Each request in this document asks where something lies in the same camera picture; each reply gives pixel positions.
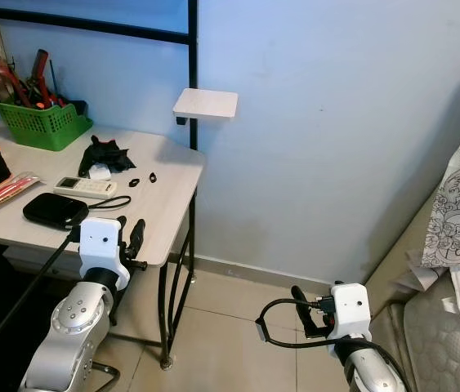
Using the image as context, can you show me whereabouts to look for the red plastic packet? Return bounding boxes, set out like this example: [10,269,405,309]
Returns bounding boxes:
[0,171,44,224]

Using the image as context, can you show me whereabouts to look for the black zip case with strap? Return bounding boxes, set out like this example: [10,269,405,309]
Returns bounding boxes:
[23,193,132,229]

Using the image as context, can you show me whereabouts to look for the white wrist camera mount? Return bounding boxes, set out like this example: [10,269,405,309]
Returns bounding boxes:
[78,216,131,283]
[329,283,373,340]

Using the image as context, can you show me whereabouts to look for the crumpled black cloth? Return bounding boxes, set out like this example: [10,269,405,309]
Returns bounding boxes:
[78,135,134,179]

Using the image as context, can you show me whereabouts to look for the green plastic basket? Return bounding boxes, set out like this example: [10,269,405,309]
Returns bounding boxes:
[0,100,93,152]

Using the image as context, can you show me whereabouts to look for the red handled cutter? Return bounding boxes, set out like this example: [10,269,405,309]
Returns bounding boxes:
[9,69,34,107]

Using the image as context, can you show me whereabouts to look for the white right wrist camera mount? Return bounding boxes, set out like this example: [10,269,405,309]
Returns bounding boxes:
[329,283,373,340]

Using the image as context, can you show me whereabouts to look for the red handled pliers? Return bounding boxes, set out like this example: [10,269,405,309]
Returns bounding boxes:
[29,49,59,109]

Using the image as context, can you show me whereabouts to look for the white desk drawer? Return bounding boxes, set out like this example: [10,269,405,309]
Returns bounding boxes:
[1,243,83,278]

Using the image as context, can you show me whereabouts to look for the white desk black metal frame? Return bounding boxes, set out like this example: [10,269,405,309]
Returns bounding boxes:
[0,0,206,370]

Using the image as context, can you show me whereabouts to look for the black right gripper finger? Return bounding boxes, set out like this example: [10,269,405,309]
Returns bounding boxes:
[291,285,314,326]

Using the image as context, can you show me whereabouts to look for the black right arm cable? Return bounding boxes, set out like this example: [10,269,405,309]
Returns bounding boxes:
[256,297,417,392]

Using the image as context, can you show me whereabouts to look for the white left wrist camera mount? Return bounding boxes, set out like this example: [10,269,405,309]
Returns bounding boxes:
[78,216,131,283]

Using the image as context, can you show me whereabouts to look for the white remote control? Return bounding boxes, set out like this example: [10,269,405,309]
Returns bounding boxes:
[54,176,118,199]

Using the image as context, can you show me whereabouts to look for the small white side shelf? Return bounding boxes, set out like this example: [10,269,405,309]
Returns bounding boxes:
[172,87,239,125]

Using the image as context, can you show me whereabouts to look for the grey quilted mattress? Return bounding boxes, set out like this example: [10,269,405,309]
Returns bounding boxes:
[368,278,460,392]

